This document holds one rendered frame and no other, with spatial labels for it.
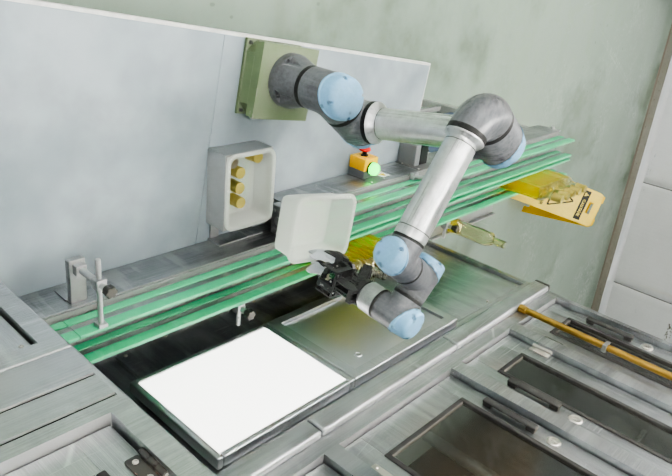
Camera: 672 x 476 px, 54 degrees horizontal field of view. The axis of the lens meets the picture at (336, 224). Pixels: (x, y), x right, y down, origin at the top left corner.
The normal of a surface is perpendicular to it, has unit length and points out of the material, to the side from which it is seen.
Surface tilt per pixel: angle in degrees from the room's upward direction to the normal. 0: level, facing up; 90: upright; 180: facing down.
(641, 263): 90
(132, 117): 0
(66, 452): 90
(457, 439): 90
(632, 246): 90
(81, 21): 0
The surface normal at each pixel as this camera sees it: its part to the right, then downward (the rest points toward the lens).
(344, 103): 0.64, 0.29
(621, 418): 0.10, -0.92
